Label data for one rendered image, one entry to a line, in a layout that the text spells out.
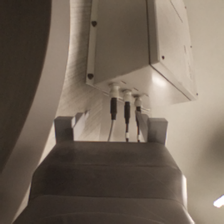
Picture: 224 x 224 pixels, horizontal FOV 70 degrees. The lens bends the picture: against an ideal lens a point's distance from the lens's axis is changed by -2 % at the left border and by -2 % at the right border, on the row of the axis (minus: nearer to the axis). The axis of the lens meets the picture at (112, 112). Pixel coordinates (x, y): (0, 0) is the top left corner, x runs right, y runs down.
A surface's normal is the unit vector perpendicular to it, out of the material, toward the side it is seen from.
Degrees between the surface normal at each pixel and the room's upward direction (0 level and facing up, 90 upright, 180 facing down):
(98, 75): 137
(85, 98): 90
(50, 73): 90
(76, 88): 90
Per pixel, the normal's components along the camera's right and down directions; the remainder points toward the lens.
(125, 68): -0.66, -0.21
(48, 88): 0.76, -0.15
